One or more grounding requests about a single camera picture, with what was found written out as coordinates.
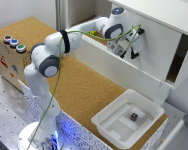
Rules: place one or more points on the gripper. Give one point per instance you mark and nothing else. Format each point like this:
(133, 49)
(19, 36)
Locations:
(124, 45)

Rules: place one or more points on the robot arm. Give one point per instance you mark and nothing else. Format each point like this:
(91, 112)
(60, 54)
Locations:
(39, 86)

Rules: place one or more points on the yellow block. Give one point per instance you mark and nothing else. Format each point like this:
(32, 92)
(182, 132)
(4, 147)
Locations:
(93, 33)

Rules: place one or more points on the purple block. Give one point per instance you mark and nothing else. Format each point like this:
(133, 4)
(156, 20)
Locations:
(134, 116)

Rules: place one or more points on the white sliding door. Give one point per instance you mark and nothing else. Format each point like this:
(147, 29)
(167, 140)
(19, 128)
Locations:
(157, 43)

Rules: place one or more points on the white cabinet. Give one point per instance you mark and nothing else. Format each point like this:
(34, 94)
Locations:
(150, 13)

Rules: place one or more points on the white plastic box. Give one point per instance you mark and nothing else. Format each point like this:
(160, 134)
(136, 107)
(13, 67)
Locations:
(117, 128)

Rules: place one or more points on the wooden drawer box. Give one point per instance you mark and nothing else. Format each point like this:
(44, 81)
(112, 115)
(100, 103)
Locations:
(25, 31)

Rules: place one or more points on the green button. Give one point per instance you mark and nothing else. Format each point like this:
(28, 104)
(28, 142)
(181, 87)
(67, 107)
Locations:
(20, 48)

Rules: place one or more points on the blue button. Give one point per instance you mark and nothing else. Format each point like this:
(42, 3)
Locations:
(14, 42)

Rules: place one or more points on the red button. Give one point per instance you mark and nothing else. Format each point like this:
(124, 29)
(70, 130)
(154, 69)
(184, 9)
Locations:
(7, 38)

